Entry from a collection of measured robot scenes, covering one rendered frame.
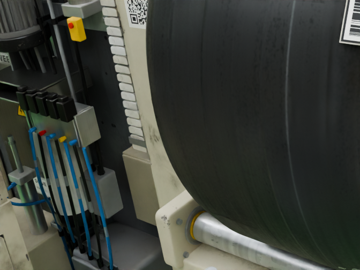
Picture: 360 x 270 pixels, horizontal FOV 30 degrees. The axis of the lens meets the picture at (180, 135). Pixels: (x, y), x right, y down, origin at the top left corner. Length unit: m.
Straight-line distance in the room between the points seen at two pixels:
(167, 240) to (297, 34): 0.49
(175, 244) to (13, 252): 0.38
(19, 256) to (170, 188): 0.33
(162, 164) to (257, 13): 0.54
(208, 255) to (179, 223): 0.07
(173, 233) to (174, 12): 0.41
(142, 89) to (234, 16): 0.46
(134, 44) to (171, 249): 0.31
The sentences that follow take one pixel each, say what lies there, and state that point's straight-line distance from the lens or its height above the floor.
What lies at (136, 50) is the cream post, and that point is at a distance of 1.03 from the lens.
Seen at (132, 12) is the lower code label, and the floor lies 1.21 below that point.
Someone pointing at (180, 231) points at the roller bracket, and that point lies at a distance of 0.99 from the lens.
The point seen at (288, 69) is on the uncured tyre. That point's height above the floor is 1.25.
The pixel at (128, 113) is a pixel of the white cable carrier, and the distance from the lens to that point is 1.13.
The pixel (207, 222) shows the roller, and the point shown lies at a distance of 0.99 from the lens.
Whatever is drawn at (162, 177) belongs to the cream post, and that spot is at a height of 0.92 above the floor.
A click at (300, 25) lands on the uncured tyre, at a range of 0.58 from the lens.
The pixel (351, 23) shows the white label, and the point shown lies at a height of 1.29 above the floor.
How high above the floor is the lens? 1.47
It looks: 26 degrees down
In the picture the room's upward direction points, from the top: 11 degrees counter-clockwise
